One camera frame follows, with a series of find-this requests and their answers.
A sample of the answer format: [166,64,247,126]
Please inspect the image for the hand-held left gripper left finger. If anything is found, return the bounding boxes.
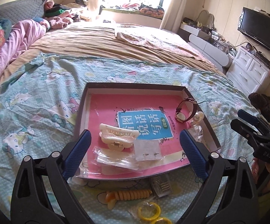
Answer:
[10,129,92,224]

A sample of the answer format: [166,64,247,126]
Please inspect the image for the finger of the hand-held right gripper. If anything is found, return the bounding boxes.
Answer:
[237,109,270,131]
[230,119,270,145]

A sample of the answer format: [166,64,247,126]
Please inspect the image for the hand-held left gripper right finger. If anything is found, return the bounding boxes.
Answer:
[179,130,260,224]

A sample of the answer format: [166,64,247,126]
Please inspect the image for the large clear plastic bag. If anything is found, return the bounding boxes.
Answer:
[75,161,117,179]

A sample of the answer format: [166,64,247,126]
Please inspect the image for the clear packet with pearl earrings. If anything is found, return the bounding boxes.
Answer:
[190,111,205,141]

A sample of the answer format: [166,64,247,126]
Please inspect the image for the dark brown cardboard box tray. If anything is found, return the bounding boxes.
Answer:
[73,82,222,181]

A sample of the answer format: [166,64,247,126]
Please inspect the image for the brown strap wristwatch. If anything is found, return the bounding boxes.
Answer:
[175,97,198,123]

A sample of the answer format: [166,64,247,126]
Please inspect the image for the clear plastic bags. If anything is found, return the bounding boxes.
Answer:
[97,153,140,171]

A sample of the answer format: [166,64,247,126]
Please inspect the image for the cream hair claw clip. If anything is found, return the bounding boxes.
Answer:
[99,123,140,150]

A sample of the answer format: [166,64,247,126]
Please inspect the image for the stud earring card packet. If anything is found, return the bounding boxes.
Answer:
[133,140,164,162]

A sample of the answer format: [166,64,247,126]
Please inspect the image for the person's right hand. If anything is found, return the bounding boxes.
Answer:
[252,158,270,187]

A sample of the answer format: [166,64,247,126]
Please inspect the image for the white drawer cabinet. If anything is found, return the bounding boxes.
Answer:
[226,46,270,94]

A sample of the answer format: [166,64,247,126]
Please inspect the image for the small comb in clear packet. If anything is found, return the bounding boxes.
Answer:
[149,176,173,199]

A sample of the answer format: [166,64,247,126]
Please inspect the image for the pink book with blue label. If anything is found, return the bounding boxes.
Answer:
[78,94,191,178]

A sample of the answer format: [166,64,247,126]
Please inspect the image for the black set-top box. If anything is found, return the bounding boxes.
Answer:
[254,51,270,70]

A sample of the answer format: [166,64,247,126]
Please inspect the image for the cartoon cat printed blanket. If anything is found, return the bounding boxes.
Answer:
[0,51,270,224]

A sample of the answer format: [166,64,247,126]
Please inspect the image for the white vanity dresser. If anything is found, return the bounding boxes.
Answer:
[178,23,234,70]

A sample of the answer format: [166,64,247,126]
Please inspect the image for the clutter of cosmetics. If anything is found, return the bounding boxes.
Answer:
[182,17,234,52]

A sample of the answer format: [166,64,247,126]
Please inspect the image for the scalloped vanity mirror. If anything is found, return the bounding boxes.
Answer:
[198,10,215,27]

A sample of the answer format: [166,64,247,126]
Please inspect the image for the tan blanket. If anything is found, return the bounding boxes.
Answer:
[0,22,227,87]

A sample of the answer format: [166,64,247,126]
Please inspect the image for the pale floral cloth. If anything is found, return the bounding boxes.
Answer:
[114,23,207,58]

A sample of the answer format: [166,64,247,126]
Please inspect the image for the pink quilt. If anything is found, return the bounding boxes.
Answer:
[0,18,52,80]

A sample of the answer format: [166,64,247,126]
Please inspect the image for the pile of clothes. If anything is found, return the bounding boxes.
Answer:
[42,0,91,31]

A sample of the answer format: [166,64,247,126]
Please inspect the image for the clothes on window sill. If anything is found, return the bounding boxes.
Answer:
[112,2,166,18]

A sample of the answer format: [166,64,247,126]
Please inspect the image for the yellow spiral hair tie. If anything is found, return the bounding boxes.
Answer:
[105,189,153,210]

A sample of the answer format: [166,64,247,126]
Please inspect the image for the yellow hoop ring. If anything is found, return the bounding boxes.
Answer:
[137,202,161,220]
[152,217,173,224]

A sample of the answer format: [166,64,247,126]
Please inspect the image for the wall-mounted black television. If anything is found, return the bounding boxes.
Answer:
[237,7,270,53]

